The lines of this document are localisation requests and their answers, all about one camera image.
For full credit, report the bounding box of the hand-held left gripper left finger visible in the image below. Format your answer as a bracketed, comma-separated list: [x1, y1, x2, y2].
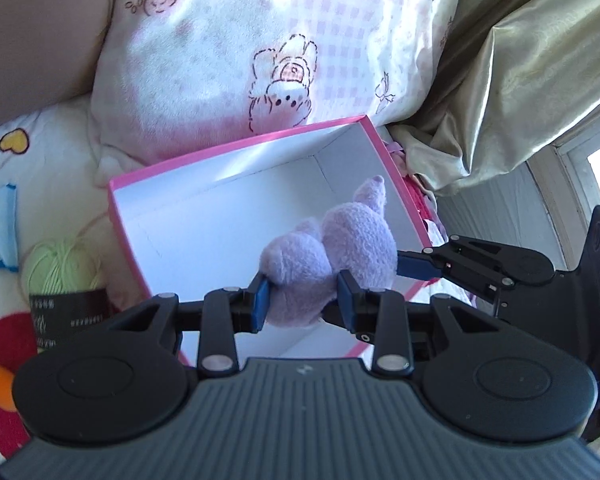
[106, 273, 273, 379]

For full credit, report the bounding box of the purple plush toy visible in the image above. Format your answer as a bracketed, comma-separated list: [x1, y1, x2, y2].
[259, 175, 398, 328]

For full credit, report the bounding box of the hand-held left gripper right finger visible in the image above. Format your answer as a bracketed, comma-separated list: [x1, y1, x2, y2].
[325, 269, 503, 378]

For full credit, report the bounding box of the pink cardboard box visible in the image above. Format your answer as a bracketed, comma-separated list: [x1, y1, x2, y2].
[107, 115, 451, 366]

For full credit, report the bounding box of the brown cushion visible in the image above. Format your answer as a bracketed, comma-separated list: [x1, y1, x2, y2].
[0, 0, 123, 133]

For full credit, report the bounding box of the printed bear blanket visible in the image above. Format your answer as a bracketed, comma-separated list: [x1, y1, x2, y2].
[0, 95, 476, 468]

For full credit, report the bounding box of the pink white printed pillow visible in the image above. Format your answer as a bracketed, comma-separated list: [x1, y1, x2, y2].
[87, 0, 466, 188]

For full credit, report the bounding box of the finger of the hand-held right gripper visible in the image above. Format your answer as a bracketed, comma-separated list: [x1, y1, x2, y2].
[442, 274, 516, 307]
[397, 234, 513, 282]

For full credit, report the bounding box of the gold satin curtain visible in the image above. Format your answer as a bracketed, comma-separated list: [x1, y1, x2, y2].
[390, 0, 600, 198]

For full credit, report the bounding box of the green yarn ball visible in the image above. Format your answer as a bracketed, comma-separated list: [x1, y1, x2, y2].
[21, 237, 113, 351]

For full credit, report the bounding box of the white window frame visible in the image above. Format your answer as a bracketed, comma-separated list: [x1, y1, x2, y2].
[525, 110, 600, 261]

